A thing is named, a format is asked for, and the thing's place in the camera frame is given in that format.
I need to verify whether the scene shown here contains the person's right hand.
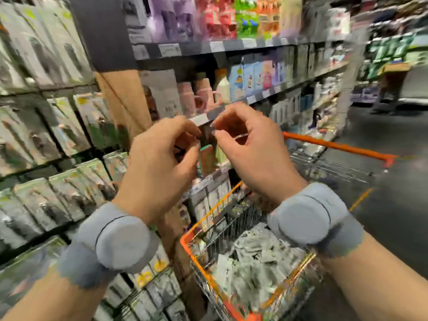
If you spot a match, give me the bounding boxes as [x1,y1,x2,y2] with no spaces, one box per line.
[210,102,310,206]

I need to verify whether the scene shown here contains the person's left hand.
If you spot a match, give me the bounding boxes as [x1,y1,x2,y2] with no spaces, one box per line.
[112,115,202,226]

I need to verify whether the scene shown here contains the orange wire shopping cart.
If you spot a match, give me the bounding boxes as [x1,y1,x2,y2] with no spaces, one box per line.
[178,131,397,321]

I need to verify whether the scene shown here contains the pile of packets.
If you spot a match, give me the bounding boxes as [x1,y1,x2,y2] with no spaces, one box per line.
[209,222,307,313]

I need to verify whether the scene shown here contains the rows of hung nail clipper packs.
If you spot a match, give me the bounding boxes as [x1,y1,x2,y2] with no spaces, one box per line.
[0,0,193,321]

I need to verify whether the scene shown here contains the person's right forearm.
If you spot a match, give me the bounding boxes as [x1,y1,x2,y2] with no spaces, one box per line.
[326,232,428,321]

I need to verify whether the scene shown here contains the large white product box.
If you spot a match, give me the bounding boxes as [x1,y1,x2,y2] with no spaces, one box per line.
[138,69,182,122]

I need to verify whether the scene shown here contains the teal orange box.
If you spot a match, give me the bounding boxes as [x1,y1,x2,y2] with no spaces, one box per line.
[198,144,217,177]

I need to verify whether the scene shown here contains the grey wrist tracker band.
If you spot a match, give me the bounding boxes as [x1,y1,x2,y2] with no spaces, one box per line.
[57,201,162,290]
[265,181,366,259]

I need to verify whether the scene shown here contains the cream white jug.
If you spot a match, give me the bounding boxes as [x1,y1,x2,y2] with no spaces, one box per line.
[214,68,232,105]

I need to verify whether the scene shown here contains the blue cartoon box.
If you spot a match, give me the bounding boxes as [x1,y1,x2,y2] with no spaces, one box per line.
[229,62,247,99]

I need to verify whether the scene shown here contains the row of pink red packs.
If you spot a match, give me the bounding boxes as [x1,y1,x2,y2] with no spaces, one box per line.
[194,0,283,39]

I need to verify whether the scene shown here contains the purple boxed appliance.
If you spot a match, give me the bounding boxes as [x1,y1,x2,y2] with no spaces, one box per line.
[147,0,199,43]

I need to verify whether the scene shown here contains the wooden display table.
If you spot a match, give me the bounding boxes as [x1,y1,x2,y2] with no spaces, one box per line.
[370,61,413,115]

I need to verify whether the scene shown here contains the wooden post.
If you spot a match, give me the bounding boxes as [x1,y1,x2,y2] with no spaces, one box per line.
[94,69,207,321]

